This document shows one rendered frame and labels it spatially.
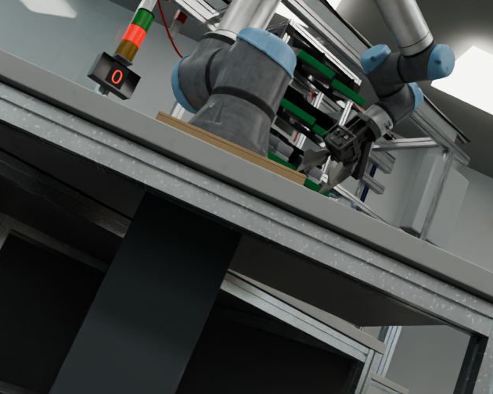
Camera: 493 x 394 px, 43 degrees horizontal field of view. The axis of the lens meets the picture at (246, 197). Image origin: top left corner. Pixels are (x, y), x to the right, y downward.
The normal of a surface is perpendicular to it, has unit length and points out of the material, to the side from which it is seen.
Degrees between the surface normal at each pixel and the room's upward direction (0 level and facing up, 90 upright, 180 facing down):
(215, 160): 90
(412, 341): 90
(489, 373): 90
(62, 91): 90
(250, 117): 72
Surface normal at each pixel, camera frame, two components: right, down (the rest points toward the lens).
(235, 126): 0.27, -0.47
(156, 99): 0.15, -0.21
